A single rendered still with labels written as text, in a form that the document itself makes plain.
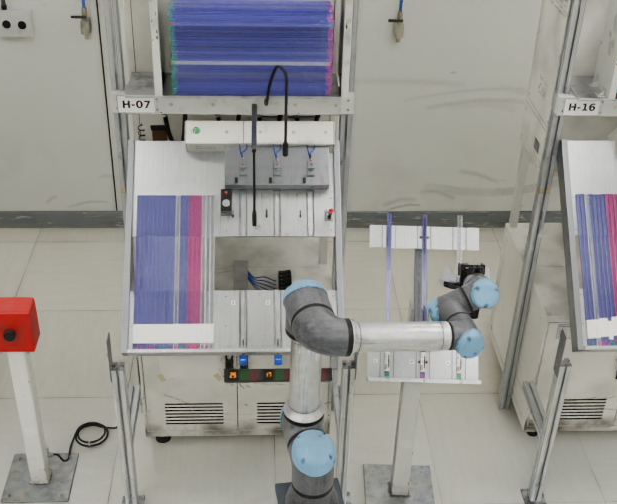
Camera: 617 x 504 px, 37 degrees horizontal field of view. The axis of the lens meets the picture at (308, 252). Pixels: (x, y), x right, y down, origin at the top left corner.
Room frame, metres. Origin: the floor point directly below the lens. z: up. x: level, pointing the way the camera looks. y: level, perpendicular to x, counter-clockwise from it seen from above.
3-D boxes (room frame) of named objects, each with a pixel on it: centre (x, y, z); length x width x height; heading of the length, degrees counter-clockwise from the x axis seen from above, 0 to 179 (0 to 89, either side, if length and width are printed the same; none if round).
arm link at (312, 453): (1.83, -0.03, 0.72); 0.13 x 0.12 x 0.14; 13
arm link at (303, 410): (1.96, 0.00, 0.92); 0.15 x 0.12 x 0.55; 13
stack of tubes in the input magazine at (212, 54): (2.80, 0.20, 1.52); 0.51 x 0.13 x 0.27; 94
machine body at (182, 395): (2.92, 0.26, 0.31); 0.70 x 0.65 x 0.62; 94
